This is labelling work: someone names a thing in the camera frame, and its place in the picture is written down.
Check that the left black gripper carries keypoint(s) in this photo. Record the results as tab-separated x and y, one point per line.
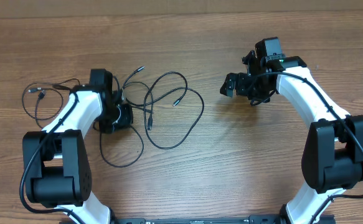
122	115

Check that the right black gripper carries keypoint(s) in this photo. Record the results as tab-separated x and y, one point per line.
241	84

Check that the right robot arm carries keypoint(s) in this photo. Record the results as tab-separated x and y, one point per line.
332	160

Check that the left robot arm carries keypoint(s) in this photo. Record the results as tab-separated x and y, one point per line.
57	175

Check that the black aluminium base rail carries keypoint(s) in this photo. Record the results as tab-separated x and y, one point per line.
196	220

